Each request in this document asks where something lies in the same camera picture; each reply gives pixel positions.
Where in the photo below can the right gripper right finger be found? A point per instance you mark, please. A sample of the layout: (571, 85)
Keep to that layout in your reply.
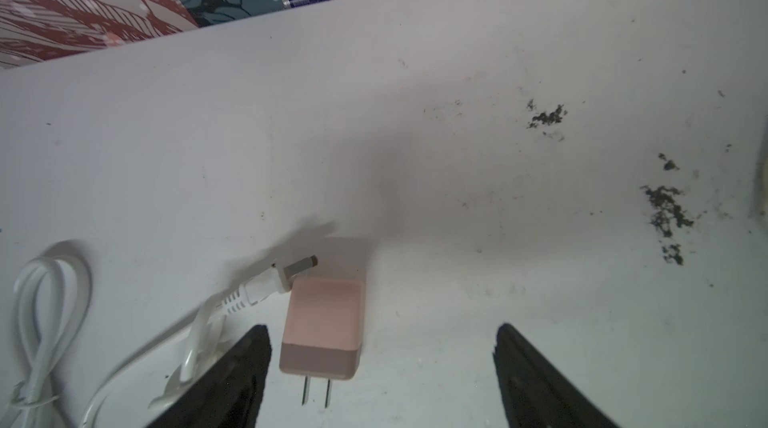
(536, 394)

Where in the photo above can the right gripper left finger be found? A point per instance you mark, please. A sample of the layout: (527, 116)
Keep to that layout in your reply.
(230, 393)

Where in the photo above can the brown plug adapter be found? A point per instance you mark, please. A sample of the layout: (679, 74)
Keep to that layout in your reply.
(323, 332)

